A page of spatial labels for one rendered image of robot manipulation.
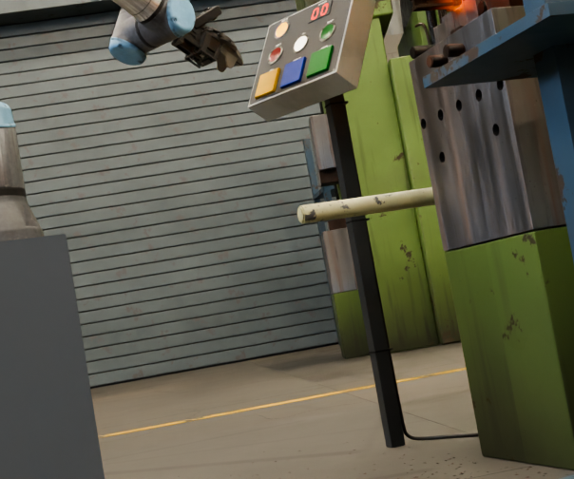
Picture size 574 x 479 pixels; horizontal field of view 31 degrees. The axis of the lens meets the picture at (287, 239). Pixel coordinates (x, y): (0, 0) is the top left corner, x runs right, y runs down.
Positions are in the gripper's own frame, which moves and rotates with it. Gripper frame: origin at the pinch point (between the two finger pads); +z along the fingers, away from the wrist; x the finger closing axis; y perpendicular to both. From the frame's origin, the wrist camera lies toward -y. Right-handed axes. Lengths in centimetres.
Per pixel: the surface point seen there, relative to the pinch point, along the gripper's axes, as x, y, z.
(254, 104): -4.1, 6.0, 11.1
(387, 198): 31, 32, 32
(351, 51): 27.0, -2.0, 14.3
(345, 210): 27, 39, 24
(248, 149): -544, -337, 389
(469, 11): 71, 8, 8
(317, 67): 20.4, 3.3, 10.3
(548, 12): 119, 53, -28
